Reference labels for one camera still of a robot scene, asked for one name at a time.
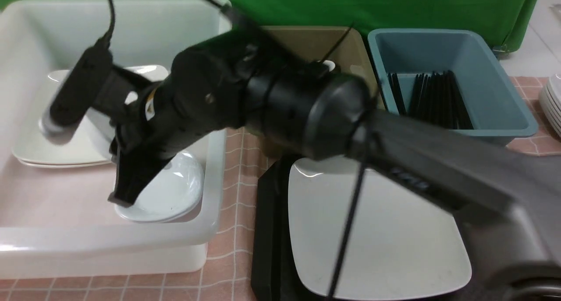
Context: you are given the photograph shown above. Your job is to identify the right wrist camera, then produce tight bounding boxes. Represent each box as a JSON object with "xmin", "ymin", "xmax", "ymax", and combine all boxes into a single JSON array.
[{"xmin": 39, "ymin": 45, "xmax": 141, "ymax": 135}]

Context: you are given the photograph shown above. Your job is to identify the large white square plate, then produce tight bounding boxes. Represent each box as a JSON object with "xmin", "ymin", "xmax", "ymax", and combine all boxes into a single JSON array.
[{"xmin": 287, "ymin": 157, "xmax": 472, "ymax": 301}]

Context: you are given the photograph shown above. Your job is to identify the black cable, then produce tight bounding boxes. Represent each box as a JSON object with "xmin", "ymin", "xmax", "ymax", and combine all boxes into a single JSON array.
[{"xmin": 102, "ymin": 0, "xmax": 377, "ymax": 301}]

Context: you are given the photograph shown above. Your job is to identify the olive green plastic bin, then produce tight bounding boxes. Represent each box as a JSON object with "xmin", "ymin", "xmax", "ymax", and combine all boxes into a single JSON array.
[{"xmin": 264, "ymin": 26, "xmax": 379, "ymax": 95}]

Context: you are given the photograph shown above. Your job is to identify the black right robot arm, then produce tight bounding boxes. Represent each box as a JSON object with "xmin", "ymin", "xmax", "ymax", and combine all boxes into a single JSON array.
[{"xmin": 108, "ymin": 28, "xmax": 560, "ymax": 301}]

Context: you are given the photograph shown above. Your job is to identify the large white plastic tub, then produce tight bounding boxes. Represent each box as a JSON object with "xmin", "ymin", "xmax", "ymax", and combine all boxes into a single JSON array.
[{"xmin": 1, "ymin": 0, "xmax": 227, "ymax": 279}]

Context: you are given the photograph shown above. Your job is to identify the white plates stacked in tub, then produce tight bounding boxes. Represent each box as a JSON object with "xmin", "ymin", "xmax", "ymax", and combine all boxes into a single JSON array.
[{"xmin": 12, "ymin": 64, "xmax": 171, "ymax": 169}]

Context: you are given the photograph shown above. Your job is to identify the pink checkered tablecloth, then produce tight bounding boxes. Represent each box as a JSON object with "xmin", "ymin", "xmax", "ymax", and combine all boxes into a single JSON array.
[{"xmin": 0, "ymin": 69, "xmax": 561, "ymax": 301}]

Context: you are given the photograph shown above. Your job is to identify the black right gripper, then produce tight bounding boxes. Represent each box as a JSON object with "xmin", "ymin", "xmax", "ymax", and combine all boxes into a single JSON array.
[{"xmin": 108, "ymin": 29, "xmax": 264, "ymax": 208}]

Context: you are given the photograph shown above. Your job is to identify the white bowls stacked in tub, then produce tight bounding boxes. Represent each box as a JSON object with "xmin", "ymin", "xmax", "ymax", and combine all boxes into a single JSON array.
[{"xmin": 114, "ymin": 150, "xmax": 204, "ymax": 223}]

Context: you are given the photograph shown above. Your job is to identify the pile of white spoons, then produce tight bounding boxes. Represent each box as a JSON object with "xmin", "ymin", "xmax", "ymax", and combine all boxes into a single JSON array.
[{"xmin": 322, "ymin": 60, "xmax": 337, "ymax": 72}]

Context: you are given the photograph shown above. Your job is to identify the green backdrop cloth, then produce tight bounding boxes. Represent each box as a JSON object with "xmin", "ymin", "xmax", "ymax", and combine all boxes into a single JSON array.
[{"xmin": 0, "ymin": 0, "xmax": 543, "ymax": 70}]

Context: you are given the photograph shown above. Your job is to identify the pile of black chopsticks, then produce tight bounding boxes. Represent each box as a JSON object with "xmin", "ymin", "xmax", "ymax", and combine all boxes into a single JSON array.
[{"xmin": 387, "ymin": 70, "xmax": 474, "ymax": 130}]

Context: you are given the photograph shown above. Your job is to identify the stack of white plates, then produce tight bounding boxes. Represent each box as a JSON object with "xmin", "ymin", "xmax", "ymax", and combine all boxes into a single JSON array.
[{"xmin": 539, "ymin": 74, "xmax": 561, "ymax": 137}]

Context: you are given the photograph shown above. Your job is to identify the teal blue plastic bin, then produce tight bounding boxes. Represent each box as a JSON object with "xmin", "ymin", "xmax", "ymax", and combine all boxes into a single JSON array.
[{"xmin": 367, "ymin": 28, "xmax": 539, "ymax": 146}]

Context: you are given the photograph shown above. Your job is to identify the black plastic serving tray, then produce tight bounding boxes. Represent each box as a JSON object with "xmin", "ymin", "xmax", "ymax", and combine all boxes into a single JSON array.
[{"xmin": 251, "ymin": 155, "xmax": 468, "ymax": 301}]

